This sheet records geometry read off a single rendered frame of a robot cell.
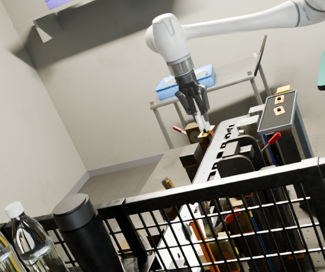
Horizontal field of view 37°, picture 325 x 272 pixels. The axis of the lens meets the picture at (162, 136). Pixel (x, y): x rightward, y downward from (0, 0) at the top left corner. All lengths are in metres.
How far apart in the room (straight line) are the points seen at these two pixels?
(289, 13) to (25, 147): 3.62
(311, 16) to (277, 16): 0.12
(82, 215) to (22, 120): 4.27
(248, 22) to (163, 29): 0.33
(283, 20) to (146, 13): 2.97
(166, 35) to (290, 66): 2.97
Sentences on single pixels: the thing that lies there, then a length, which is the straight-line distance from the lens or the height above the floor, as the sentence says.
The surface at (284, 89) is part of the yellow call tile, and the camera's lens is 2.37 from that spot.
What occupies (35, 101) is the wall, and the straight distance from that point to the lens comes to 5.33.
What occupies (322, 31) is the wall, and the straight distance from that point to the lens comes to 4.49.
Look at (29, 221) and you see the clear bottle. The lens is 0.95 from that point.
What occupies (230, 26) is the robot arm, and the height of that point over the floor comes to 1.60.
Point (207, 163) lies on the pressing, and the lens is 2.30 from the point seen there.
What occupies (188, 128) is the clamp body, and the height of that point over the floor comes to 1.06.
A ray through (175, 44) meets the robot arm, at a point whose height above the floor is 1.64.
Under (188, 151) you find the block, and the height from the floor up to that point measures 1.03.
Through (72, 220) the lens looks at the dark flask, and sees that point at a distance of 0.86.
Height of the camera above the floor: 1.93
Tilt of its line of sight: 19 degrees down
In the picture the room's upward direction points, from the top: 23 degrees counter-clockwise
